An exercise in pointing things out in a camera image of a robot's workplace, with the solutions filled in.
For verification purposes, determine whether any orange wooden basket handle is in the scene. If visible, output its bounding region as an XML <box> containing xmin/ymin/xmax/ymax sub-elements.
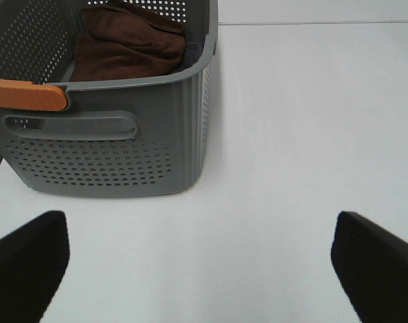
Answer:
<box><xmin>0</xmin><ymin>79</ymin><xmax>68</xmax><ymax>112</ymax></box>

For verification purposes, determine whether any brown folded towel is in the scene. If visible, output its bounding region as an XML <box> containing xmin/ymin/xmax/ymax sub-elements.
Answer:
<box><xmin>70</xmin><ymin>1</ymin><xmax>186</xmax><ymax>82</ymax></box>

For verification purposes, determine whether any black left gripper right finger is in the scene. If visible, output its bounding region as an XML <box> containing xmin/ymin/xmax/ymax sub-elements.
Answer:
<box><xmin>330</xmin><ymin>211</ymin><xmax>408</xmax><ymax>322</ymax></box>

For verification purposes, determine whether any dark grey towel in basket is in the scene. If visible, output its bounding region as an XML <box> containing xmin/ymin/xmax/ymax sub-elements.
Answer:
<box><xmin>171</xmin><ymin>42</ymin><xmax>204</xmax><ymax>73</ymax></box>

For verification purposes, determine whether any grey perforated plastic basket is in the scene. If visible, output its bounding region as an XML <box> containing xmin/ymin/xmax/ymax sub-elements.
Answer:
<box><xmin>0</xmin><ymin>1</ymin><xmax>218</xmax><ymax>198</ymax></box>

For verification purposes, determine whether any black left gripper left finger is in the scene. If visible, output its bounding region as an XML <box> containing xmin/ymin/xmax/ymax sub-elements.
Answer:
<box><xmin>0</xmin><ymin>211</ymin><xmax>70</xmax><ymax>322</ymax></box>

